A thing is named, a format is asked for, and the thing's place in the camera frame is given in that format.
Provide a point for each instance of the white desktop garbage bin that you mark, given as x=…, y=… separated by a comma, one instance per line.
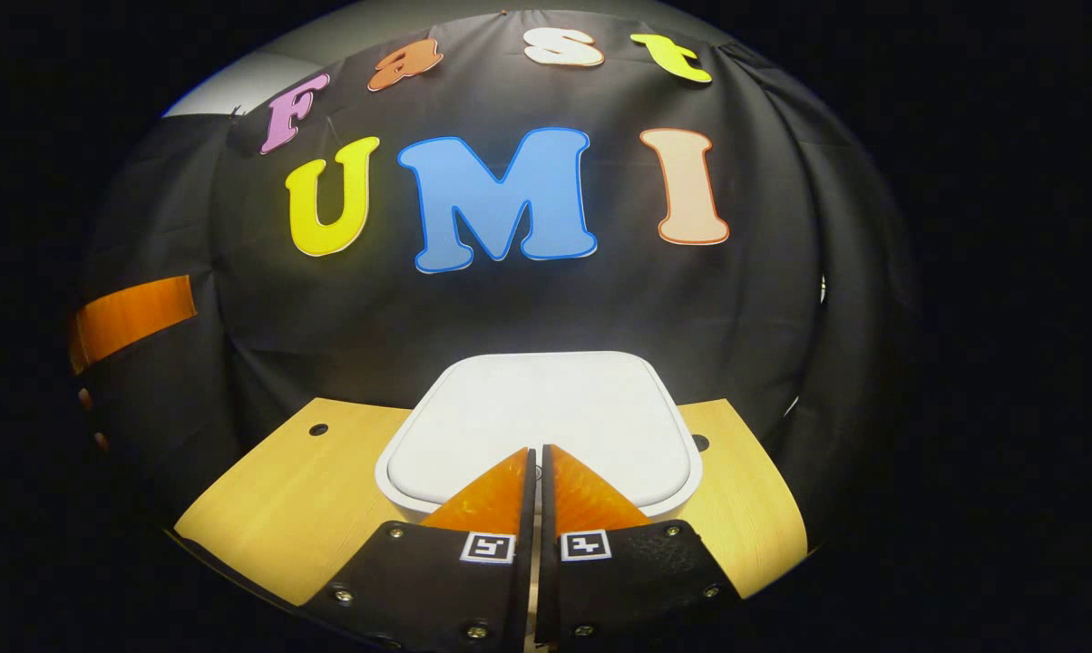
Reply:
x=537, y=408

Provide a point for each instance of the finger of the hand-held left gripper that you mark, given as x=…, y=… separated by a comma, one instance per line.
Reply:
x=138, y=317

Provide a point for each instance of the wooden desktop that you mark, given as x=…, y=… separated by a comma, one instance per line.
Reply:
x=283, y=508

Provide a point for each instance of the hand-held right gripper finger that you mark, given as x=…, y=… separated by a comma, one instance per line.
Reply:
x=548, y=580
x=526, y=580

